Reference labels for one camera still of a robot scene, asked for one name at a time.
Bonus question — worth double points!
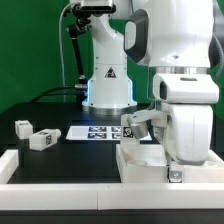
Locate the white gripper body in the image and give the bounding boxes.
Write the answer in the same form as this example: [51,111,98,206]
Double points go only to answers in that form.
[153,73,219,165]

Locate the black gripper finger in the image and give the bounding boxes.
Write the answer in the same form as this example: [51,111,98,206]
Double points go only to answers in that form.
[167,157,183,183]

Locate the white square tabletop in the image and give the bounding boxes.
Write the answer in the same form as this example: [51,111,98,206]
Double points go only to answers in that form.
[116,145,224,183]

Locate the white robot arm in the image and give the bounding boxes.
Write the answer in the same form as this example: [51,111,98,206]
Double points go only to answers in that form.
[116,0,224,183]

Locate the white sheet with tags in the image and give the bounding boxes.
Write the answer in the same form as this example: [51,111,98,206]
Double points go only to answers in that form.
[65,125,153,142]

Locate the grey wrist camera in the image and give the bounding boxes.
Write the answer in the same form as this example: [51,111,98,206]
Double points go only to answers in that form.
[126,109,167,139]

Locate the black cables on table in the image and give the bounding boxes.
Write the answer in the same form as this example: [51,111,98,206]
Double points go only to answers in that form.
[29,85,88,104]

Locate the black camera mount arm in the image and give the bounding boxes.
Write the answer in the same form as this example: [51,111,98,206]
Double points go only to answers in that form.
[67,4,90,103]

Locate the grey camera on mount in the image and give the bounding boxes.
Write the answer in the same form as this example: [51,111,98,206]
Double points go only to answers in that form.
[81,0,113,11]

